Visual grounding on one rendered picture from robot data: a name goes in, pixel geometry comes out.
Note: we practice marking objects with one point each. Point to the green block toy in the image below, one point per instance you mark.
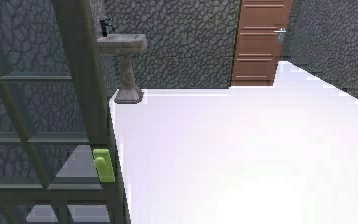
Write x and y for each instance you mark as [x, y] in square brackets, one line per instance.
[104, 166]

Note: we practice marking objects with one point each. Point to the brown panelled room door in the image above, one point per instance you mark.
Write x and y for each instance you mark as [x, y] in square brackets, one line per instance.
[258, 43]

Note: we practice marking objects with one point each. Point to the dark green shelf unit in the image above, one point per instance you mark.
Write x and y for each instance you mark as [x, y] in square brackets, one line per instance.
[83, 66]

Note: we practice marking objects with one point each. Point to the black sink tap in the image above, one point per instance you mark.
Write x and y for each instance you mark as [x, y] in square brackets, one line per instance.
[104, 26]

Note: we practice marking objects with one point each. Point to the grey stone pedestal sink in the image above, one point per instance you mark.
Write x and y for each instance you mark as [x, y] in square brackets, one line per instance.
[126, 66]

